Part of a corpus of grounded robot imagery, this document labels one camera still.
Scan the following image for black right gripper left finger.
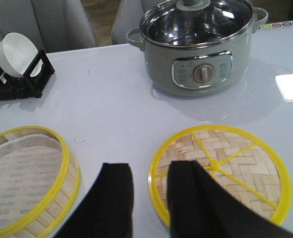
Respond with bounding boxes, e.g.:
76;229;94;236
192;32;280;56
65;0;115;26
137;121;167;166
55;163;133;238

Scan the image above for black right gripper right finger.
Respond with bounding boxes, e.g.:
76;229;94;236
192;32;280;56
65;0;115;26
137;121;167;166
167;161;293;238

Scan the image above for bamboo steamer lid yellow rim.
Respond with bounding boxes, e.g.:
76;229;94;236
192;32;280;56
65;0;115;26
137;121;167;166
148;125;292;226

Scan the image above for bamboo steamer bottom tier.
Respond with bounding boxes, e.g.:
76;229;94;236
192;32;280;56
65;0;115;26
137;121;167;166
0;126;81;238

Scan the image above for white steamer liner cloth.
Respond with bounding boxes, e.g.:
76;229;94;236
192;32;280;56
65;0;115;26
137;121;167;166
0;134;62;229

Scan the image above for grey-green electric cooking pot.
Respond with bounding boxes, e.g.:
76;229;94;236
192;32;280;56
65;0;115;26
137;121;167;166
126;7;268;96

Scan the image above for black dish rack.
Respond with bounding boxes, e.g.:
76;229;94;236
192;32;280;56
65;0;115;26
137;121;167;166
0;50;55;101

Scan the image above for white bowl rightmost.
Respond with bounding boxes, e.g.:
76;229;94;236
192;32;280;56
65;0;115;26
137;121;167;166
0;32;39;78

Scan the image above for glass pot lid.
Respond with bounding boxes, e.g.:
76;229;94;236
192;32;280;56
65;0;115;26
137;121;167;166
139;0;252;48

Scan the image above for grey chair left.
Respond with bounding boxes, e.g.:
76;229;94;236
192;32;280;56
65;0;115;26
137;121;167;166
0;0;98;53

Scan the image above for grey chair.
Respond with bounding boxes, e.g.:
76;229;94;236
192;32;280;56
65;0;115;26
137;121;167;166
0;0;98;53
111;0;163;45

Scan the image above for grey chair right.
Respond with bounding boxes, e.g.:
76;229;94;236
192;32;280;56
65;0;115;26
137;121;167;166
111;0;163;45

